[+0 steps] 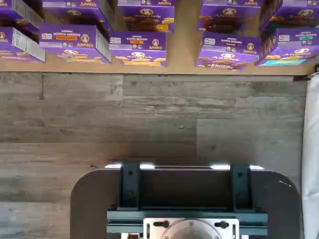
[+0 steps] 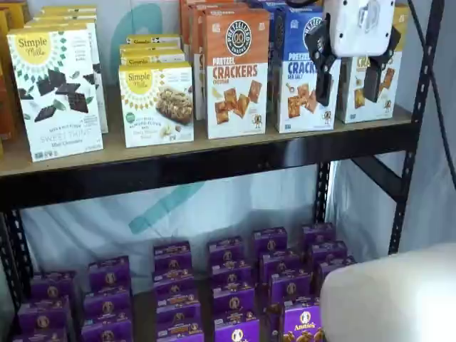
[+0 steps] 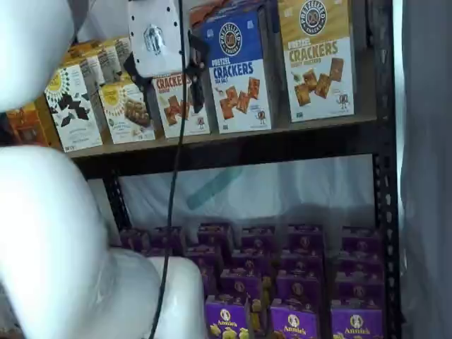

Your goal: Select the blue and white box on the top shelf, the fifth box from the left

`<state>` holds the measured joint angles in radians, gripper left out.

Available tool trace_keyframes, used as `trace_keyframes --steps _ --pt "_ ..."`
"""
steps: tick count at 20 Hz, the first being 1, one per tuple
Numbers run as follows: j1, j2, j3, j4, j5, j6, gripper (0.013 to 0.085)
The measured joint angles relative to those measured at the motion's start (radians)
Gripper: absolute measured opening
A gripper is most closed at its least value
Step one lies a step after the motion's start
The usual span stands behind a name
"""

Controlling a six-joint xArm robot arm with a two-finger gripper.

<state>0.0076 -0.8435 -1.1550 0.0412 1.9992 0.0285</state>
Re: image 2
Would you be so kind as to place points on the Simple Mills sweet thins box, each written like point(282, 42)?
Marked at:
point(53, 107)
point(64, 14)
point(100, 103)
point(67, 8)

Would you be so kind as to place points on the purple Annie's snack box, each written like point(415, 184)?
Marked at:
point(225, 249)
point(233, 295)
point(327, 253)
point(178, 308)
point(107, 301)
point(290, 288)
point(237, 329)
point(175, 290)
point(331, 270)
point(42, 315)
point(108, 272)
point(279, 263)
point(229, 270)
point(317, 235)
point(39, 335)
point(53, 285)
point(173, 272)
point(180, 331)
point(171, 253)
point(107, 329)
point(301, 324)
point(270, 240)

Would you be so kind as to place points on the black metal shelving frame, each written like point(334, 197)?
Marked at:
point(213, 167)

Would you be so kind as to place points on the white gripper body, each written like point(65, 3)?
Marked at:
point(360, 28)

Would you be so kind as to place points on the orange white pretzel crackers box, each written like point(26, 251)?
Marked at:
point(190, 28)
point(182, 21)
point(235, 71)
point(198, 71)

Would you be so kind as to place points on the Simple Mills bars box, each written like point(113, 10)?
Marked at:
point(153, 46)
point(153, 38)
point(156, 107)
point(153, 57)

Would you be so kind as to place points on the blue white pretzel crackers box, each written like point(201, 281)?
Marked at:
point(263, 3)
point(295, 107)
point(270, 53)

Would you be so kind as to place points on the yellow white pretzel crackers box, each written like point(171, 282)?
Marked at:
point(356, 107)

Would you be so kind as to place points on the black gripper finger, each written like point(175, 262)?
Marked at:
point(324, 82)
point(372, 82)

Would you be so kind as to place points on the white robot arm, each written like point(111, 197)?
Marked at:
point(392, 292)

